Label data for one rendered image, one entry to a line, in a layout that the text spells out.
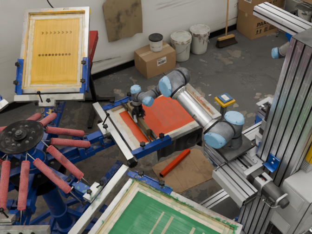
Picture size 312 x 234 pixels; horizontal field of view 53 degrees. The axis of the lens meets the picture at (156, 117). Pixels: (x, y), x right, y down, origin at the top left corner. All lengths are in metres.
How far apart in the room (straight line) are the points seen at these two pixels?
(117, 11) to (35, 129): 2.44
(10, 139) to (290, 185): 1.74
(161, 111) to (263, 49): 2.96
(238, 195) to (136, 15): 3.09
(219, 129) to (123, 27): 2.87
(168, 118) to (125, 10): 2.08
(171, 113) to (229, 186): 0.94
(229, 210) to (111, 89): 2.38
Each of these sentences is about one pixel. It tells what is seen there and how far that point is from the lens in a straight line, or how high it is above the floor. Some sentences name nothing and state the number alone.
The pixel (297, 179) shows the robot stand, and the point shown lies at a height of 1.23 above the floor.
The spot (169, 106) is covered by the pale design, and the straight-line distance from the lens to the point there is 2.71.
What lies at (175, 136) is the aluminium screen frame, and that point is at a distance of 2.43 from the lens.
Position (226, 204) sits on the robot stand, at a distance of 3.02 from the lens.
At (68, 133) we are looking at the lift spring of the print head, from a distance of 2.39.
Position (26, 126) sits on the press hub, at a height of 1.32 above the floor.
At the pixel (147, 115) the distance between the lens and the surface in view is 2.64.
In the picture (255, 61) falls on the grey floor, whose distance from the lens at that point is 5.02.
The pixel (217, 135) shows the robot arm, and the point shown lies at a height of 1.48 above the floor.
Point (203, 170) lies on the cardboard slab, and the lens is 3.43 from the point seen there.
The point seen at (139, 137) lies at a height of 0.96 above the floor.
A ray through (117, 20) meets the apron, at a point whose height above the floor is 0.83.
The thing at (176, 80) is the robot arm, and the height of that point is 1.64.
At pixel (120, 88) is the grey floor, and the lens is 4.46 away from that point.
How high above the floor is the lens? 2.80
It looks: 45 degrees down
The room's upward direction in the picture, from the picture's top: 4 degrees counter-clockwise
